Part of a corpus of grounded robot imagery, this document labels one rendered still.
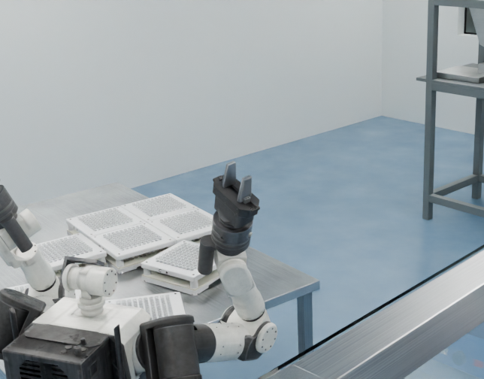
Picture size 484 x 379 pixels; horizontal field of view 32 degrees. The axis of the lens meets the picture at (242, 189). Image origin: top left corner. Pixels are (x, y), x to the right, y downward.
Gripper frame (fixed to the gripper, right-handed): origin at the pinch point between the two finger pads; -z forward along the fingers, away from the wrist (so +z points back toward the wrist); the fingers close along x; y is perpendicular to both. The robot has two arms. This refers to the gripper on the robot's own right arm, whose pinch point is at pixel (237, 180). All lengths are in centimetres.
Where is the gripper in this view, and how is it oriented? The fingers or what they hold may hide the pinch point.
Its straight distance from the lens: 174.8
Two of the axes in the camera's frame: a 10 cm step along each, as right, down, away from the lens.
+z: -1.0, 7.5, 6.6
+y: 7.8, -3.5, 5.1
